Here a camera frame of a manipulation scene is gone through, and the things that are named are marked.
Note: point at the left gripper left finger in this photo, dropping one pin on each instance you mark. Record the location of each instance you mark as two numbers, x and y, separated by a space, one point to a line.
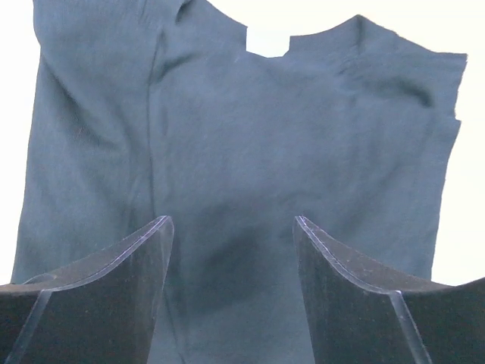
99 309

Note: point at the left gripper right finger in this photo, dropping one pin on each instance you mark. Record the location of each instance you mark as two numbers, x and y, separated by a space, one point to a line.
361 311

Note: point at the black floral t-shirt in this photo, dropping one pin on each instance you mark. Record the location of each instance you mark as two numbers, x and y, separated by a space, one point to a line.
149 108

